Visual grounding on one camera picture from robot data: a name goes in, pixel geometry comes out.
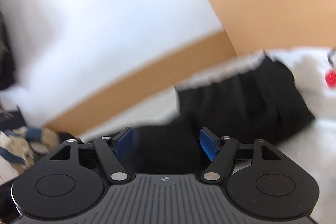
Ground small black garment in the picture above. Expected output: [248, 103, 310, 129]
[132, 57, 314, 174]

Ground white beige blue duvet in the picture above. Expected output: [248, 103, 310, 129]
[1, 127, 60, 185]

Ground white bed sheet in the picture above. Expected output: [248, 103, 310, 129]
[81, 48, 335, 223]

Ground dark blue printed pillow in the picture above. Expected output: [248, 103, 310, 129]
[0, 105, 26, 131]

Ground red round object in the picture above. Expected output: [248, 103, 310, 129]
[325, 69, 336, 88]

